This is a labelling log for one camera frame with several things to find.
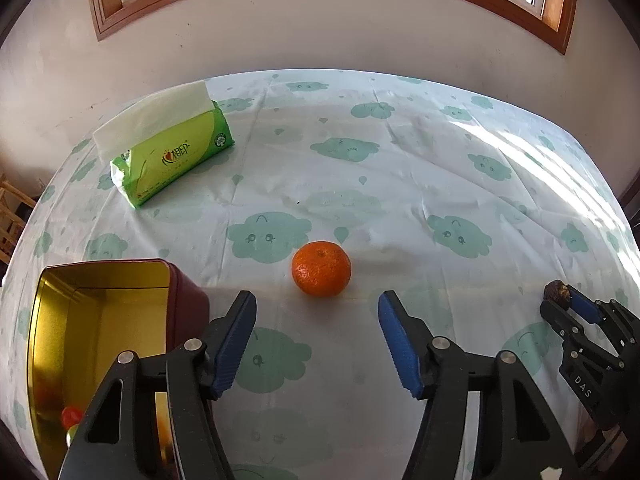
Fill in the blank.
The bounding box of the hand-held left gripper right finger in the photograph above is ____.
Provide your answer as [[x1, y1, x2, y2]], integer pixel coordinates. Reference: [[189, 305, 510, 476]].
[[377, 290, 576, 480]]

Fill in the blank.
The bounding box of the green tissue pack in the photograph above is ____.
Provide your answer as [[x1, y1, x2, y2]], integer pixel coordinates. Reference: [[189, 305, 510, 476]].
[[92, 80, 236, 209]]

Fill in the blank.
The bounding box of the light wooden chair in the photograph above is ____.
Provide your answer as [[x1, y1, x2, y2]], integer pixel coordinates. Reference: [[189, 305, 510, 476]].
[[0, 175, 38, 263]]

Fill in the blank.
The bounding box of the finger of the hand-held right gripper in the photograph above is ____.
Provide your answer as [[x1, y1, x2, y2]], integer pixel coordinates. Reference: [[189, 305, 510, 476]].
[[569, 290, 640, 347], [539, 299, 582, 345]]

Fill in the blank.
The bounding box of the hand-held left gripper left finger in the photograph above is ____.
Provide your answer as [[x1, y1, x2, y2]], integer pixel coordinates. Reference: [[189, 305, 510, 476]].
[[57, 290, 258, 480]]

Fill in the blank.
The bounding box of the gold and red tin box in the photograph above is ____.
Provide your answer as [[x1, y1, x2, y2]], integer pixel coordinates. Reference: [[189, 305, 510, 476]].
[[26, 258, 211, 480]]

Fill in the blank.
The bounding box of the cloud print tablecloth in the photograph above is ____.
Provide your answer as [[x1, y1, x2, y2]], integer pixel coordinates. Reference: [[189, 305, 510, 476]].
[[0, 70, 636, 480]]

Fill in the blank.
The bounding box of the dark wooden furniture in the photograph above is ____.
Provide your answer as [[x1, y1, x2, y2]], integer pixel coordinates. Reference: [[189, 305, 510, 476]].
[[620, 170, 640, 231]]

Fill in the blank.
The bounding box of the orange mandarin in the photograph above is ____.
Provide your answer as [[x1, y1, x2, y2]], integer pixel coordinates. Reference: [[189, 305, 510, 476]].
[[291, 241, 352, 297]]

